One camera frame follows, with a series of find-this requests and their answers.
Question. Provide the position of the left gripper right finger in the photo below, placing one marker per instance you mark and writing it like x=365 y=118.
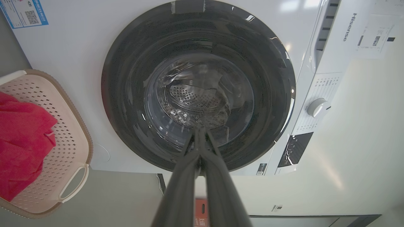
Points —
x=224 y=201

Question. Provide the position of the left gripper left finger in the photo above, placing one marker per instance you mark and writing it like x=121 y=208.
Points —
x=180 y=195

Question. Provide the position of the beige perforated laundry basket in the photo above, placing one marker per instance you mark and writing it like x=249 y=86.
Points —
x=68 y=135

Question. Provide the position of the orange label plate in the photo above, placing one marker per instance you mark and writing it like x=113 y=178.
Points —
x=200 y=208

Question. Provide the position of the small text sticker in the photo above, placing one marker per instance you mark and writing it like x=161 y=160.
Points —
x=262 y=169

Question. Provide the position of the black washer display panel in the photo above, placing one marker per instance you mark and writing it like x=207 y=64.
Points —
x=295 y=149

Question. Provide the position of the black round washer door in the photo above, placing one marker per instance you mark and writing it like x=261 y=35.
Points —
x=126 y=104

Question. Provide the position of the white washer control knob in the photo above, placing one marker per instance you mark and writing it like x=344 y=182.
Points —
x=317 y=107

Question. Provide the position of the white front-load washing machine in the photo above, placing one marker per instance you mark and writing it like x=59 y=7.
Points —
x=79 y=78

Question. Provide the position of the red garment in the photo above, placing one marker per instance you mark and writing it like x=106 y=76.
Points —
x=22 y=142

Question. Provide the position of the white Hisense detergent drawer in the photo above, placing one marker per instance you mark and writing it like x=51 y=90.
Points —
x=342 y=53

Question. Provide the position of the white paper instruction sheet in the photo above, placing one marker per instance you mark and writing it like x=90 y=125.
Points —
x=377 y=34

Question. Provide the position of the blue energy label sticker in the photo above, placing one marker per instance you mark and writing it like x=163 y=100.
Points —
x=22 y=12

